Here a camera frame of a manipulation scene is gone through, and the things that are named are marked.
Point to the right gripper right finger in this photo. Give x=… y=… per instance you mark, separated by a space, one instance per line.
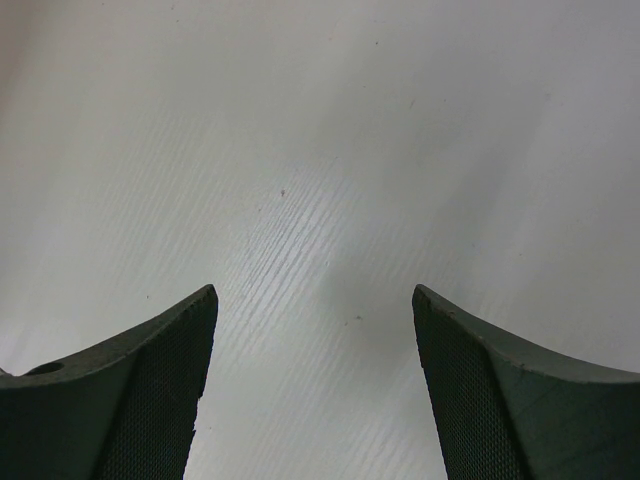
x=506 y=408

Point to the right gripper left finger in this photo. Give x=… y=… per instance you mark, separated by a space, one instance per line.
x=124 y=408

